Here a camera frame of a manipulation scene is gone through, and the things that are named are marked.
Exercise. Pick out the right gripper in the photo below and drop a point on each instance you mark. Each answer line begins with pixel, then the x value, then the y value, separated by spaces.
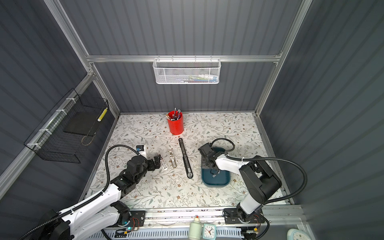
pixel 203 163

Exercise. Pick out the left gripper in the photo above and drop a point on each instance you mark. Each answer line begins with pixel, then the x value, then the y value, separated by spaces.
pixel 156 161

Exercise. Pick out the pink eraser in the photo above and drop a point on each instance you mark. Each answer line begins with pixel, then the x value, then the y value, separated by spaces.
pixel 163 164

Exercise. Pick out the black stapler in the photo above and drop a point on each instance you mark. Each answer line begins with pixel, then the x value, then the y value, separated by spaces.
pixel 188 167

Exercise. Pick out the teal plastic tray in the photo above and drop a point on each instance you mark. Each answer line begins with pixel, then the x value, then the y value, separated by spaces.
pixel 212 177

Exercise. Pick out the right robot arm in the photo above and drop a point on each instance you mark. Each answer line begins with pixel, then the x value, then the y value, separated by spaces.
pixel 259 178

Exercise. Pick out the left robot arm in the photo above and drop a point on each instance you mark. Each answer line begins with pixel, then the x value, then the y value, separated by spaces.
pixel 99 211

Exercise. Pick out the red pencil cup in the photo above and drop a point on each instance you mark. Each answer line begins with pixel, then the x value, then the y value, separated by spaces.
pixel 176 122

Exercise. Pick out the yellow marker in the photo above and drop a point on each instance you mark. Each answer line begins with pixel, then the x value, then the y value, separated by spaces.
pixel 103 113

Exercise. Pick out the small teal clock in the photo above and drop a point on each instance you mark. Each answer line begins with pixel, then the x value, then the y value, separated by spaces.
pixel 209 232

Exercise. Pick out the white glue bottle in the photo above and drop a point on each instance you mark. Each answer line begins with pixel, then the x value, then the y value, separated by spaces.
pixel 195 229

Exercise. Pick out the black notebook in basket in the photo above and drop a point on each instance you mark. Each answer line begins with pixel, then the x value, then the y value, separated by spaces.
pixel 84 124

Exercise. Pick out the pale round object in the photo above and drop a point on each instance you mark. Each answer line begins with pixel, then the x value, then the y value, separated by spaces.
pixel 295 234

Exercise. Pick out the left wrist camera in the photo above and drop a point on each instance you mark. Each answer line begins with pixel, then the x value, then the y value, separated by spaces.
pixel 141 149

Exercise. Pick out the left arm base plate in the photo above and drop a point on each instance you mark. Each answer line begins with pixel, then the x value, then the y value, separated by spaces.
pixel 133 219

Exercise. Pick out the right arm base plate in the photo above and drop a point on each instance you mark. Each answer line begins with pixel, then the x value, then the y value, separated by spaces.
pixel 231 217

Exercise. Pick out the white wire mesh basket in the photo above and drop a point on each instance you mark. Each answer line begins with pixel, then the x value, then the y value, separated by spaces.
pixel 194 72

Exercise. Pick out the black wire basket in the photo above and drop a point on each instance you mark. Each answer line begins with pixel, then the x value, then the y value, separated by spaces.
pixel 67 134

